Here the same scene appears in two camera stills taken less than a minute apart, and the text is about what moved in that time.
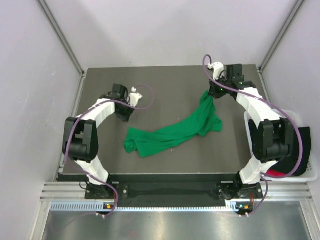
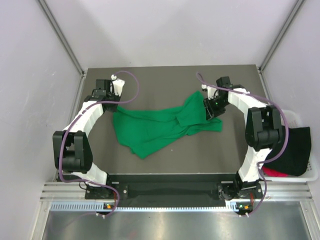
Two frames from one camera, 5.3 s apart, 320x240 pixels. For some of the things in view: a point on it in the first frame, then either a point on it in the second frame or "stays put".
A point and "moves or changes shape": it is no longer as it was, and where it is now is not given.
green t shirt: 203,120 moves or changes shape
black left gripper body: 123,113 to 113,97
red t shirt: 273,172 stays put
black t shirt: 287,165 stays put
